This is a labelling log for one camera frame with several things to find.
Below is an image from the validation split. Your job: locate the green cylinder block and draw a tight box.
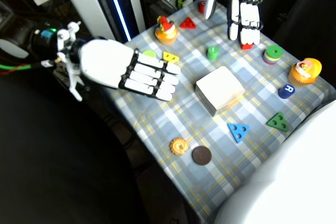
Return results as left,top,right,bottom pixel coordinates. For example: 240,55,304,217
206,46,220,61

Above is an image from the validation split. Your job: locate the white paper box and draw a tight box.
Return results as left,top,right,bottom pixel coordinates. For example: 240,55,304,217
195,66,246,117

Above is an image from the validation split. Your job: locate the blue round R block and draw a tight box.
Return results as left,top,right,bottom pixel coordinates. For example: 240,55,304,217
278,84,296,99

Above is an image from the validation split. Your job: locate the red triangle block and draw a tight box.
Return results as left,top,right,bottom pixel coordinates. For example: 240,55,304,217
180,17,197,29

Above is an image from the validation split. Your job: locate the yellow triangle block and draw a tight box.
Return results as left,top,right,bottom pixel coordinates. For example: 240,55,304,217
162,51,180,64

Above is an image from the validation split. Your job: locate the toy cupcake with strawberry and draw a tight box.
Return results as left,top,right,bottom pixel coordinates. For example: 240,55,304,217
154,15,180,46

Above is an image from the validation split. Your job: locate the stacked colour rings toy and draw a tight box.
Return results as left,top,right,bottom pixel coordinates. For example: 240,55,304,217
262,45,282,66

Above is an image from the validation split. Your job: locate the white power strip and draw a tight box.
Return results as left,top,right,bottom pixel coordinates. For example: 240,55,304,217
163,0,180,10

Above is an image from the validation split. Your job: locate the blue plaid tablecloth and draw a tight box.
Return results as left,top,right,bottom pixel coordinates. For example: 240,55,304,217
103,0,331,224

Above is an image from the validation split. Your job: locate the toy cupcake with yellow cream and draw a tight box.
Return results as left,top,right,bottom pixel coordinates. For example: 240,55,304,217
288,57,323,87

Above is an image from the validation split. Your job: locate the flower-shaped toy biscuit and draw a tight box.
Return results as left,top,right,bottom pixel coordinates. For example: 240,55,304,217
169,137,190,156

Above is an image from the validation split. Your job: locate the round chocolate toy biscuit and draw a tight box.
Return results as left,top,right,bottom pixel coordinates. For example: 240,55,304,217
191,145,213,166

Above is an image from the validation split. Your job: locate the green triangle block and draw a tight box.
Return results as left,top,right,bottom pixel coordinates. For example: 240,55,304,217
266,112,290,133

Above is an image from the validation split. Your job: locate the blue triangle block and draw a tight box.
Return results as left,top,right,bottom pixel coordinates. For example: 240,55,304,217
227,123,250,144

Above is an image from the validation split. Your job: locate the white rounded robot shell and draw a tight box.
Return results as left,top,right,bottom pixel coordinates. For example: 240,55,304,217
214,100,336,224

